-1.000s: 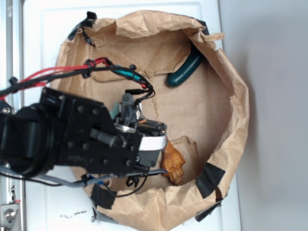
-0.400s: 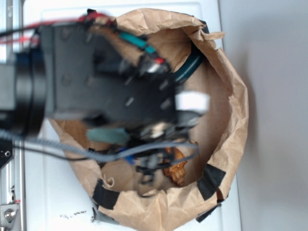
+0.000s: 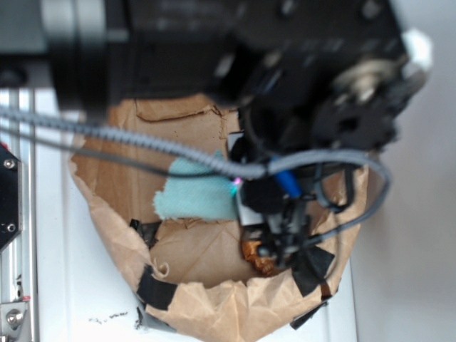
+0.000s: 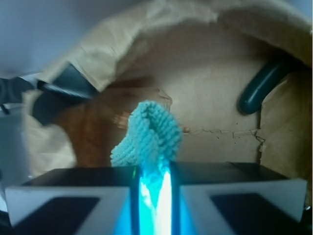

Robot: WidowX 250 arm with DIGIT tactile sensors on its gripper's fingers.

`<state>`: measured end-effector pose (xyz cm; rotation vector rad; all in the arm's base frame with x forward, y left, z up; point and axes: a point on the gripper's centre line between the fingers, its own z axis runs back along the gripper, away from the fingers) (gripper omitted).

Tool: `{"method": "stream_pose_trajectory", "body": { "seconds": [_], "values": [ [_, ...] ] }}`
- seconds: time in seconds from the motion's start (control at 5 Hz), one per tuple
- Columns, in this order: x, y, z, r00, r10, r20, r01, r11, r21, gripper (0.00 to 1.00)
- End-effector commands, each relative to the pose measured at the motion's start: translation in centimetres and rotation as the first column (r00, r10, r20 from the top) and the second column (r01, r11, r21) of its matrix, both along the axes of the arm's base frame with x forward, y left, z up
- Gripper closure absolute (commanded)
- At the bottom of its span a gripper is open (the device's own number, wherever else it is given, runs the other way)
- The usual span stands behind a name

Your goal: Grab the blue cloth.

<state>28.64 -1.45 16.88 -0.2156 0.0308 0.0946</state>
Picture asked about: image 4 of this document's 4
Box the light blue cloth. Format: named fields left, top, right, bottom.
left=110, top=101, right=182, bottom=235

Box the dark green plastic handle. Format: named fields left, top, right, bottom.
left=238, top=58, right=298, bottom=115

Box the brown paper lined bin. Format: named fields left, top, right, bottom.
left=23, top=0, right=312, bottom=178

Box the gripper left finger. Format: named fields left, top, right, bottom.
left=5, top=166, right=139, bottom=235

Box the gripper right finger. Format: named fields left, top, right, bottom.
left=171, top=162, right=308, bottom=235

